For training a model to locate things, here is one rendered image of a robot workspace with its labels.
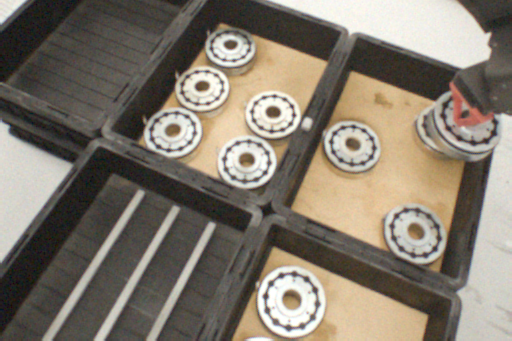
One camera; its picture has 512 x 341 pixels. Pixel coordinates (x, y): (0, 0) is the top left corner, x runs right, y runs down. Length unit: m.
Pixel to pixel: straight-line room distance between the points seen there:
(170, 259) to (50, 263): 0.19
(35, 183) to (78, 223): 0.23
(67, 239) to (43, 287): 0.08
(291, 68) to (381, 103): 0.19
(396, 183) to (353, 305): 0.23
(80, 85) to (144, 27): 0.19
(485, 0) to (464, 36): 0.80
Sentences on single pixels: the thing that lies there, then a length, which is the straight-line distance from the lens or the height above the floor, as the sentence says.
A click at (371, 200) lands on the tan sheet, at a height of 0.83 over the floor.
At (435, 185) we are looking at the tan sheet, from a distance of 0.92.
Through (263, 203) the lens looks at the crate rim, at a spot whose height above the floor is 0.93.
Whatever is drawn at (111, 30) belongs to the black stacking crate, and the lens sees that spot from 1.10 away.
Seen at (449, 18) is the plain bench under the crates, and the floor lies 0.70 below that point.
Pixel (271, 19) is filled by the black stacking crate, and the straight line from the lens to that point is 0.99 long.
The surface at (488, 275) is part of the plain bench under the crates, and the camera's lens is 1.04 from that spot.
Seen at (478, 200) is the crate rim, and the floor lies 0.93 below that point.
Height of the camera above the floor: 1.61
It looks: 56 degrees down
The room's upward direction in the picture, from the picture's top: 5 degrees clockwise
